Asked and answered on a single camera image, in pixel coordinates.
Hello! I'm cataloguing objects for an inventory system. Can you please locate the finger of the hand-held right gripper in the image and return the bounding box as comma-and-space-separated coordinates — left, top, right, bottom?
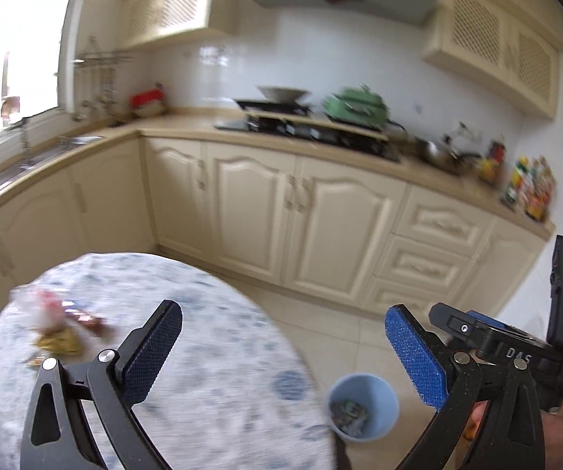
467, 310, 507, 330
428, 302, 489, 349

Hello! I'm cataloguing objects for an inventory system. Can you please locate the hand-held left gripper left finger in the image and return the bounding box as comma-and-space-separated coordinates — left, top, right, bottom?
19, 300, 184, 470

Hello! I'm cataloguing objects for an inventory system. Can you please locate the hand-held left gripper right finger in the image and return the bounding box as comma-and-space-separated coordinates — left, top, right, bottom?
384, 304, 547, 470

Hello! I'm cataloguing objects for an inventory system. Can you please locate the blue plastic waste bin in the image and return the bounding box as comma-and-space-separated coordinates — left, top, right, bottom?
327, 373, 400, 441

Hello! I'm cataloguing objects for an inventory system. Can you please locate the green snack packet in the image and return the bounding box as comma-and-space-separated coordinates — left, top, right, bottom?
337, 401, 366, 422

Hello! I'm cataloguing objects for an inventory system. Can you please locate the heap of discarded wrappers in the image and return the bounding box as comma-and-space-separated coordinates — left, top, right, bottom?
330, 399, 370, 436

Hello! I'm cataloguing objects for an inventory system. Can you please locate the cream cabinet drawer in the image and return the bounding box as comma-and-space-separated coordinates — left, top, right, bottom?
360, 277, 451, 314
377, 237, 473, 289
399, 187, 495, 255

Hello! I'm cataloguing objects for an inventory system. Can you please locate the round table with patterned tablecloth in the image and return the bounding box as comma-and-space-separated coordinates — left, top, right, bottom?
0, 252, 338, 470

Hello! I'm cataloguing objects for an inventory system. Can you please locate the person's dark trouser leg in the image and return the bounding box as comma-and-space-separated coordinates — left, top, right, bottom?
333, 438, 353, 470

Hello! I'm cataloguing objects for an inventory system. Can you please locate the clear plastic bag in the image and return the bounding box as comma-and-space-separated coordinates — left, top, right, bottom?
11, 286, 69, 329

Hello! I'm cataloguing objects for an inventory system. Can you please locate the cluster of condiment bottles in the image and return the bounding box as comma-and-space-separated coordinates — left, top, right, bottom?
504, 155, 556, 222

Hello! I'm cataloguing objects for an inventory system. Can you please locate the yellow jar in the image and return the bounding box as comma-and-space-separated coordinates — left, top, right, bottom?
477, 158, 500, 183

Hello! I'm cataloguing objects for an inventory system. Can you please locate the cream base cabinet unit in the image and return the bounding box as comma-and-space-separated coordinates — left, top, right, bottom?
0, 132, 551, 324

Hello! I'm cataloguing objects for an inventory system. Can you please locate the steel frying pan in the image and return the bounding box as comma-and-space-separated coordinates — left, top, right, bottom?
416, 137, 483, 174

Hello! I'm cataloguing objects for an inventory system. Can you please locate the steel sink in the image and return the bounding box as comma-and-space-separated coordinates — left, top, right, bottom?
58, 134, 106, 148

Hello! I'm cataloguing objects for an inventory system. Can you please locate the beige kitchen countertop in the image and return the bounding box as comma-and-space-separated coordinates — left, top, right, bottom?
0, 108, 556, 240

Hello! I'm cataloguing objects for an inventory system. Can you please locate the black gas stove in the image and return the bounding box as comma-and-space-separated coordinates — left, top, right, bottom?
215, 110, 402, 163

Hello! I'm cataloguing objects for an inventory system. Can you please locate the green lidded cooking pot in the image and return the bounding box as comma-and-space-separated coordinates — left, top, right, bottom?
323, 85, 390, 125

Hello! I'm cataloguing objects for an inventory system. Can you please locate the metal faucet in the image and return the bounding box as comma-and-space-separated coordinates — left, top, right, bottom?
17, 116, 34, 167

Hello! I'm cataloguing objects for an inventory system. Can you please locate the red and white container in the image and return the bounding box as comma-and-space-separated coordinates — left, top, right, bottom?
130, 88, 168, 118

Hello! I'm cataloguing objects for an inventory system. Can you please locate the black flat tray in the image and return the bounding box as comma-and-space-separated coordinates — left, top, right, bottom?
235, 99, 311, 112

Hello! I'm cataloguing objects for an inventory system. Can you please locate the grey wide bowl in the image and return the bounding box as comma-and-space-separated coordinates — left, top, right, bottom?
257, 85, 310, 103

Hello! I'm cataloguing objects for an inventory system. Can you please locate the bright window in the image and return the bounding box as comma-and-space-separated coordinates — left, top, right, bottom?
0, 0, 74, 157

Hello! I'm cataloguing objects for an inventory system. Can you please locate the white wall socket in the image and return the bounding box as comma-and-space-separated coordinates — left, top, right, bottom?
450, 122, 480, 140

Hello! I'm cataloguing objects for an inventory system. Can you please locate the cream lattice double wall cabinet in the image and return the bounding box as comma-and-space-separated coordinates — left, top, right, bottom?
423, 0, 563, 119

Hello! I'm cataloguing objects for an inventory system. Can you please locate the metal utensil wall rack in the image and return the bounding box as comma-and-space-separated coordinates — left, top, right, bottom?
73, 36, 132, 121

